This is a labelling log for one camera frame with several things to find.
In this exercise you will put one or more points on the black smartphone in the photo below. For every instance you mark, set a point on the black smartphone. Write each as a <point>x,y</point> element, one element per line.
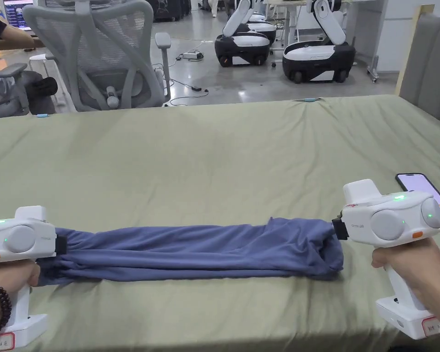
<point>423,190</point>

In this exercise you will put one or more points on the white desk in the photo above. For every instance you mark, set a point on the white desk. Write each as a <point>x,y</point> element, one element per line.
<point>289,22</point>

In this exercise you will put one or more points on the person's left hand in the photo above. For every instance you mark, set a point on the person's left hand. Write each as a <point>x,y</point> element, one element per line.
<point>11,273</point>

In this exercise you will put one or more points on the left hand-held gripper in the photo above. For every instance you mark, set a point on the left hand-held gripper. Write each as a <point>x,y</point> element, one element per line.
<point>22,238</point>

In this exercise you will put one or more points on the person's right hand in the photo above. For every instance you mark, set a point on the person's right hand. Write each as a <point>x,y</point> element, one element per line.
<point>418,267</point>

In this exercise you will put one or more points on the computer monitor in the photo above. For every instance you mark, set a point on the computer monitor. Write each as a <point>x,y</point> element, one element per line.
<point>18,11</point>

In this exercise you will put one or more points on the bed with pale green sheet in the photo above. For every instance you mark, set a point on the bed with pale green sheet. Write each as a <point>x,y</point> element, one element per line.
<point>190,157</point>

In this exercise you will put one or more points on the blue garment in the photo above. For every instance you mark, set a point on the blue garment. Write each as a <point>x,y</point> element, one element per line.
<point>190,249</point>

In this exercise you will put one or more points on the white and black wheeled robot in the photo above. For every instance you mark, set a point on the white and black wheeled robot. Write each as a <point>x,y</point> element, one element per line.
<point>266,24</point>
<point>319,47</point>
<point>242,40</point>

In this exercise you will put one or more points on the white power strip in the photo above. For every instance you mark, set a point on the white power strip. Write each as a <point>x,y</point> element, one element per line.
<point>192,55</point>

